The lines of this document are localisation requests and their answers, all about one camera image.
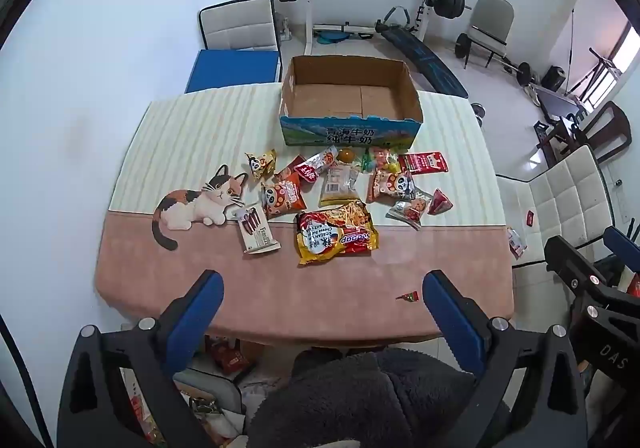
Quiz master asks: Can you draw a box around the clear yellowish snack packet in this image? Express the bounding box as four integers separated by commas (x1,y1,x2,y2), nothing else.
319,162,361,207

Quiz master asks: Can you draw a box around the white padded chair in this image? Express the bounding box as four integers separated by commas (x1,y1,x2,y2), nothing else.
198,0,282,52
495,144,617,269

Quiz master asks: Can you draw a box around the red and white snack packet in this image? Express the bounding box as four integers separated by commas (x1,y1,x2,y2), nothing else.
295,151,339,185

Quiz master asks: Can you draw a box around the red triangular snack packet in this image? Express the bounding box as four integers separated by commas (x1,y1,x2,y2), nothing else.
427,188,453,215

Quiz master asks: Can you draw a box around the orange panda snack packet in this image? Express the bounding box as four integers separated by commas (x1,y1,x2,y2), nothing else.
260,177,307,220

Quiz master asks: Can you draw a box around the short barbell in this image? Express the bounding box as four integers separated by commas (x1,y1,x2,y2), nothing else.
454,32,533,86

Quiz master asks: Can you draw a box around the dark wooden chair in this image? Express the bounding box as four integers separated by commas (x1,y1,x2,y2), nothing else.
535,101,633,169

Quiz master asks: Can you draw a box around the black cylinder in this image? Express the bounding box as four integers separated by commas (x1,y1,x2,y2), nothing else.
542,66,567,92

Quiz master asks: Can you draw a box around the person's grey fleece clothing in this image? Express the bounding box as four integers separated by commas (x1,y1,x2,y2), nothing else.
247,348,511,448

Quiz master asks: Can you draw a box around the brown biscuit packet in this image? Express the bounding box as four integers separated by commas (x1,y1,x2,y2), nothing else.
274,155,307,181

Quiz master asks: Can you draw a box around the small yellow panda snack packet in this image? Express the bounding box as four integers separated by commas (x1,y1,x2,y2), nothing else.
244,148,277,180

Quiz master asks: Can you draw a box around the thin black pole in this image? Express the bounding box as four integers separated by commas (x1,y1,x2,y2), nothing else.
565,8,576,96

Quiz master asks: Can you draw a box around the colourful candy bag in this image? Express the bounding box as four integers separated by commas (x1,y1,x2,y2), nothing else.
360,147,401,174

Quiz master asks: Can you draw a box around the black sit-up bench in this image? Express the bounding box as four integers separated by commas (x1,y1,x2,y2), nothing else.
375,6,469,99

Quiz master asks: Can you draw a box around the chocolate stick biscuit box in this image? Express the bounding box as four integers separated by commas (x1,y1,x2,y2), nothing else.
231,205,281,255

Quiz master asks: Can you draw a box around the white and orange panda packet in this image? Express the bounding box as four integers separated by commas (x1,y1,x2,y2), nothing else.
366,171,417,205

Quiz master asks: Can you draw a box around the cardboard box with blue print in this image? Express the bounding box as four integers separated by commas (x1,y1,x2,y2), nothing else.
279,55,425,149

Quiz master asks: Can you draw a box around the silver cookie packet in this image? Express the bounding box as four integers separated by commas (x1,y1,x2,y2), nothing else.
386,198,432,230

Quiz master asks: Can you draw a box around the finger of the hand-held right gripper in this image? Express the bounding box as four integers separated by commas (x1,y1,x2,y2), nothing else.
602,225,640,274
544,235,613,299

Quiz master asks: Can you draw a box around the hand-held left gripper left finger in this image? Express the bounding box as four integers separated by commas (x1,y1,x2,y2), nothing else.
57,269,226,448

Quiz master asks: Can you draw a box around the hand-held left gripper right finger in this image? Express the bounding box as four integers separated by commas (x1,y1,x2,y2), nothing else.
422,269,588,448

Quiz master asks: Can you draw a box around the teal twist disc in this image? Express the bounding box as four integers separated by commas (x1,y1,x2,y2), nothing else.
316,31,373,45

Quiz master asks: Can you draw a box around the yellow noodle packet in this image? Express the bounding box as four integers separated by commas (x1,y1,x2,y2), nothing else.
294,201,380,265

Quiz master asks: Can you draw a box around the window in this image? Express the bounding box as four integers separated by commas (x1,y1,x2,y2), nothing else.
580,23,640,109

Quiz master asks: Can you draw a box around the grey bag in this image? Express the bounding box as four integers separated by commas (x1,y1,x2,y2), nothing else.
172,368,246,448

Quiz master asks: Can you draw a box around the grey chair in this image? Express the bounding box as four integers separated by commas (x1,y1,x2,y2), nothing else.
465,0,516,70

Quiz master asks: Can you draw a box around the black low platform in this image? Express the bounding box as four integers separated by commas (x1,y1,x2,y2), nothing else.
537,86,586,124

